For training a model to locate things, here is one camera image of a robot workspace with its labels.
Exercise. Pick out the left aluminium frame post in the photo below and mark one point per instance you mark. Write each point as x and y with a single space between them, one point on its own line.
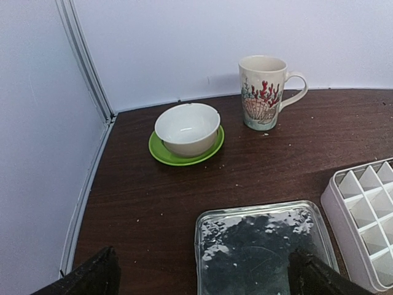
73 29

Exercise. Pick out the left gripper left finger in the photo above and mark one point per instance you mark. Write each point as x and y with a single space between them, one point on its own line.
100 274

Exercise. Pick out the white bowl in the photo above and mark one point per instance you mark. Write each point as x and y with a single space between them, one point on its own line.
188 130

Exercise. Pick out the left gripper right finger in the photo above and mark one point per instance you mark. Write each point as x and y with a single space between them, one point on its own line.
307 274

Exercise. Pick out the metal tin lid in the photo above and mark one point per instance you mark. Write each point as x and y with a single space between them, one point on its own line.
245 250

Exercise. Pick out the coral pattern mug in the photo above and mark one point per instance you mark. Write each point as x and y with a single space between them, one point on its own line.
262 81

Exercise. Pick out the white compartment tin box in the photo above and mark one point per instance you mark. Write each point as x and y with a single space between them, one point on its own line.
358 204

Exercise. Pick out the green saucer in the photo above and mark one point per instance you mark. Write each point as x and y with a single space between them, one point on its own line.
162 155

